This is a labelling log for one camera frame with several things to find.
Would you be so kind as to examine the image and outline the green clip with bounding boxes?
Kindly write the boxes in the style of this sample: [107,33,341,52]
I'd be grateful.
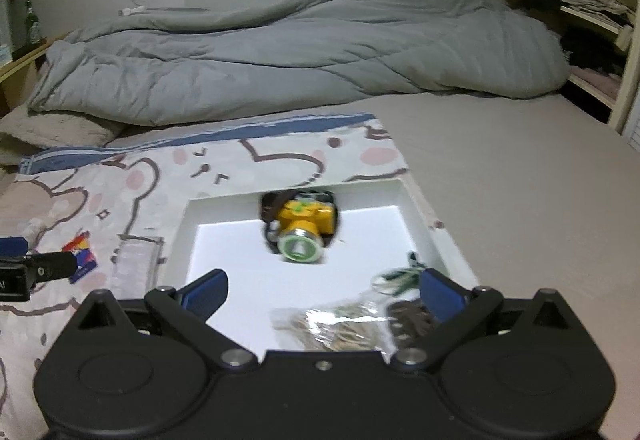
[374,251,426,295]

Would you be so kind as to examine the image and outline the white louvered closet door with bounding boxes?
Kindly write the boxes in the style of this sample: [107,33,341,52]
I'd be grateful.
[622,90,640,156]

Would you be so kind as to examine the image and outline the wooden bedside shelf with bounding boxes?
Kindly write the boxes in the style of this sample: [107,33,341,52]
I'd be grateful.
[0,0,66,116]

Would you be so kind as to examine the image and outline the beige fluffy pillow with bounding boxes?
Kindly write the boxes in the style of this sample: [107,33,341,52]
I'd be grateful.
[0,105,123,161]

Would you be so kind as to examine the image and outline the bag of rubber bands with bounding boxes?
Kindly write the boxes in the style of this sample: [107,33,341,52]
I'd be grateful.
[270,297,398,353]

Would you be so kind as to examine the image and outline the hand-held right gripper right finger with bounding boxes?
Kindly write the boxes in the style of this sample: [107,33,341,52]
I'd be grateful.
[390,267,583,373]

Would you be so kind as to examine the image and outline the green glass bottle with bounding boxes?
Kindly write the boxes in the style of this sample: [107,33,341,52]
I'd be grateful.
[22,0,43,46]

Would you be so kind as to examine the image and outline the white cardboard box tray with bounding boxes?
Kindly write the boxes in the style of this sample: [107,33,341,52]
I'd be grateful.
[159,172,481,356]

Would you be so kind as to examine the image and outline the grey duvet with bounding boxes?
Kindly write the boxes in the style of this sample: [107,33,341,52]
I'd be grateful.
[27,0,571,127]

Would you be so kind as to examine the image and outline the yellow headlamp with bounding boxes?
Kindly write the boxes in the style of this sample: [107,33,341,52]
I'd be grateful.
[258,189,341,266]

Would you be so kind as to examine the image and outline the grey plastic package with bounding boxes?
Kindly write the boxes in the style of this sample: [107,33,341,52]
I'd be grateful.
[110,236,166,303]

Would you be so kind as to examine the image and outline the folded beige cloth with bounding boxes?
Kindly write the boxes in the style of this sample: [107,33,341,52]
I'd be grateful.
[560,0,636,28]

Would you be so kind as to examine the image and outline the colourful card box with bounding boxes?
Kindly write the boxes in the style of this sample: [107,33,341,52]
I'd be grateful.
[62,231,98,284]

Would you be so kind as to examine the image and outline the printed bear blanket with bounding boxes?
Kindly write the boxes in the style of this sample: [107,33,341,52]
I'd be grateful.
[0,112,446,440]

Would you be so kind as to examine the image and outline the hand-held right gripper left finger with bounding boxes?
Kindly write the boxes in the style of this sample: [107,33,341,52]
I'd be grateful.
[70,269,257,373]

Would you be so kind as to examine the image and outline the dark clothes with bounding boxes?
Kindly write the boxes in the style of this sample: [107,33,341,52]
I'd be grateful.
[560,27,626,71]

